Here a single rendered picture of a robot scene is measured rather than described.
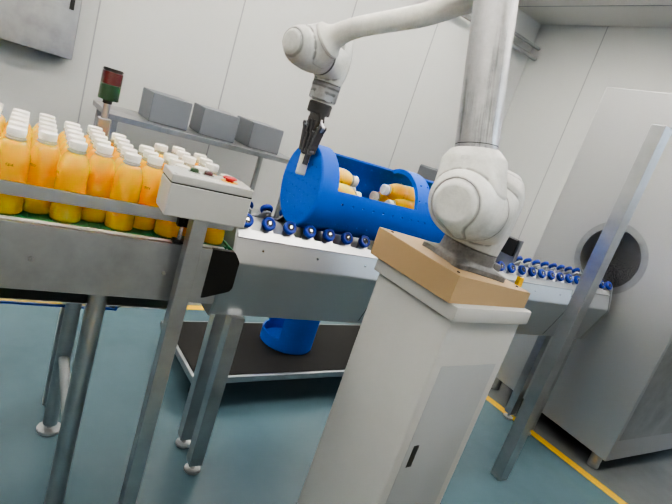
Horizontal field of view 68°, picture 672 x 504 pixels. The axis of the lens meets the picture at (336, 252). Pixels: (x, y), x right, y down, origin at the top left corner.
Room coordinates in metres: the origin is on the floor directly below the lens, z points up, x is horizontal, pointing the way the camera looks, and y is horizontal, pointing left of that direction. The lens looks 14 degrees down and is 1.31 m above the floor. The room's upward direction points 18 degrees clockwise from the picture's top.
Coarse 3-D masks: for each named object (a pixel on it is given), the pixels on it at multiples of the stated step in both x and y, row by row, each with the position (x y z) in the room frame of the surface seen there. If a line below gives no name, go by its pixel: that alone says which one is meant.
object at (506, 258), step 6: (510, 240) 2.28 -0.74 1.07; (516, 240) 2.26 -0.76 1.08; (504, 246) 2.30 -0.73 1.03; (510, 246) 2.27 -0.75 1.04; (516, 246) 2.26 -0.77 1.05; (504, 252) 2.29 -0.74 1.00; (510, 252) 2.26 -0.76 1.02; (516, 252) 2.26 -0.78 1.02; (498, 258) 2.32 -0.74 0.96; (504, 258) 2.30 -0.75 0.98; (510, 258) 2.27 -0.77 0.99; (516, 258) 2.27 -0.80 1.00
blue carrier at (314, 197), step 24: (288, 168) 1.75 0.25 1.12; (312, 168) 1.61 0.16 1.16; (336, 168) 1.59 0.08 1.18; (360, 168) 1.89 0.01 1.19; (384, 168) 1.91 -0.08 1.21; (288, 192) 1.70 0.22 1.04; (312, 192) 1.57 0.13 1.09; (336, 192) 1.57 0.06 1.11; (360, 192) 1.96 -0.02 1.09; (288, 216) 1.66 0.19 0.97; (312, 216) 1.56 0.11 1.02; (336, 216) 1.60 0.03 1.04; (360, 216) 1.64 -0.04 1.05; (384, 216) 1.69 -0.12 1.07; (408, 216) 1.75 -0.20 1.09; (432, 240) 1.86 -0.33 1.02
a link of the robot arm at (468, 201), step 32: (480, 0) 1.24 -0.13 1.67; (512, 0) 1.22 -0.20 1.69; (480, 32) 1.21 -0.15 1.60; (512, 32) 1.23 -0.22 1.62; (480, 64) 1.20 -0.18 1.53; (480, 96) 1.18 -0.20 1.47; (480, 128) 1.17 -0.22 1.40; (448, 160) 1.16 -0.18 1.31; (480, 160) 1.13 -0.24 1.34; (448, 192) 1.09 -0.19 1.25; (480, 192) 1.07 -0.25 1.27; (448, 224) 1.09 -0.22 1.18; (480, 224) 1.09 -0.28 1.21
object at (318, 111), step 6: (312, 102) 1.60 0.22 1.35; (318, 102) 1.59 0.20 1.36; (312, 108) 1.59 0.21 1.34; (318, 108) 1.59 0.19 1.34; (324, 108) 1.59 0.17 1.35; (330, 108) 1.61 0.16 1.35; (312, 114) 1.63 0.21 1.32; (318, 114) 1.60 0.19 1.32; (324, 114) 1.60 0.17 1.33; (318, 120) 1.59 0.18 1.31; (324, 120) 1.60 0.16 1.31; (318, 126) 1.60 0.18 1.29
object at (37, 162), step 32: (0, 128) 1.18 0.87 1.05; (32, 128) 1.34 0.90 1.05; (64, 128) 1.36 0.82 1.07; (0, 160) 1.03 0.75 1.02; (32, 160) 1.10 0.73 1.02; (64, 160) 1.11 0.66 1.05; (96, 160) 1.17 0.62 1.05; (96, 192) 1.17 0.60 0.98; (128, 192) 1.18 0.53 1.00; (128, 224) 1.19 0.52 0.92
